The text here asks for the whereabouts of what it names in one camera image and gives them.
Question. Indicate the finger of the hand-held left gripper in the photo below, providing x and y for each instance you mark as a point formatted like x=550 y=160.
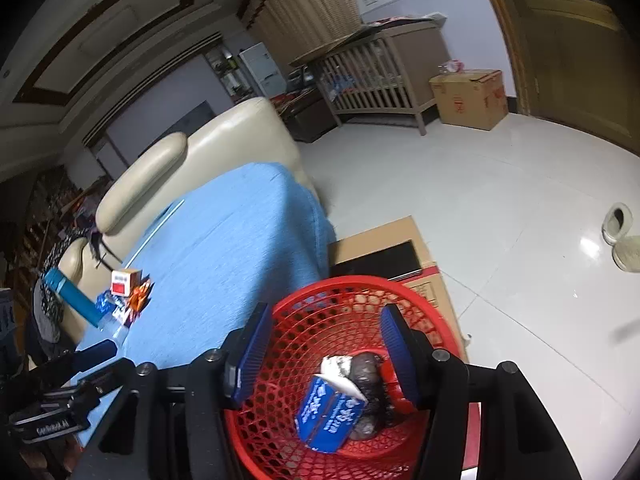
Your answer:
x=97 y=351
x=112 y=372

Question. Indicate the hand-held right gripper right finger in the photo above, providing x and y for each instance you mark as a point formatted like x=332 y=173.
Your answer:
x=402 y=360

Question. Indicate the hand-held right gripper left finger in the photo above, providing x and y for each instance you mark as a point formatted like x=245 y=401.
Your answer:
x=249 y=360

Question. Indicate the blue shiny plastic wrapper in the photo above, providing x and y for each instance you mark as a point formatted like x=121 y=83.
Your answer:
x=105 y=304

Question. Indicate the orange snack wrapper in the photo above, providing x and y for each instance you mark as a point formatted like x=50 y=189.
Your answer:
x=140 y=296

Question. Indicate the red plastic mesh basket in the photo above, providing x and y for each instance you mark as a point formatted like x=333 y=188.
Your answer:
x=345 y=320

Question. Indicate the red and white small box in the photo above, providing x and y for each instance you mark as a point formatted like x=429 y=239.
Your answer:
x=124 y=282

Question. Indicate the blue milk carton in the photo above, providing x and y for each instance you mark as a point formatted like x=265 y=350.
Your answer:
x=320 y=410

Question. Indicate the dark crumpled lump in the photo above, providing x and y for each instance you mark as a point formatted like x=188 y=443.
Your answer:
x=370 y=390

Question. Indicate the dark patterned cloth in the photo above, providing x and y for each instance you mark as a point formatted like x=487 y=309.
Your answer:
x=50 y=310

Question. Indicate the black flat panel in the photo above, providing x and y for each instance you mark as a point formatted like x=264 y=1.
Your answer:
x=380 y=262

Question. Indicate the blue tablecloth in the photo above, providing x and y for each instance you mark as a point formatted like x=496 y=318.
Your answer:
x=225 y=240

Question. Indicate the flat cardboard box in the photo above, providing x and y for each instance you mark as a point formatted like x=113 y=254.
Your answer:
x=380 y=235

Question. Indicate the clear thin rod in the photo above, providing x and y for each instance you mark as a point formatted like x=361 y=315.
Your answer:
x=155 y=230

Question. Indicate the cream leather sofa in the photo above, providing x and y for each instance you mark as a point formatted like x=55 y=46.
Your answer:
x=225 y=135

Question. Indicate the beige slipper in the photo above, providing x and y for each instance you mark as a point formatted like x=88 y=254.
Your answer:
x=616 y=222
x=627 y=255

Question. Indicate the dark low cabinet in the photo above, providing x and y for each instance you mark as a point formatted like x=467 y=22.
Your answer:
x=310 y=115

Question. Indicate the brown cardboard box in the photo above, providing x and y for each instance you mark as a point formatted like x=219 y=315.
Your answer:
x=467 y=100

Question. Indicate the wooden baby crib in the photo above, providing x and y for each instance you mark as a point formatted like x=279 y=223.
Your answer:
x=370 y=75

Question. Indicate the white refrigerator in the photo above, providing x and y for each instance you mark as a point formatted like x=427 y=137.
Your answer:
x=260 y=67

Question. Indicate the pink plastic bag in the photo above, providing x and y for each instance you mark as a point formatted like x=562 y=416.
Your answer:
x=451 y=66

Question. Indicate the wooden door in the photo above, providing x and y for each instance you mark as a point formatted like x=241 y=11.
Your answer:
x=565 y=50

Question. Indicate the beige pleated curtain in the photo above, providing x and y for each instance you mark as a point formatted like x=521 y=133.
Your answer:
x=310 y=5

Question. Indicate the dark wall panel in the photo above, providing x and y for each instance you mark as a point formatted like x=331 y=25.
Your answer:
x=180 y=127

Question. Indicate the wall shelf with bottles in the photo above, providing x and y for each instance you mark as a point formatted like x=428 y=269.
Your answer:
x=227 y=70

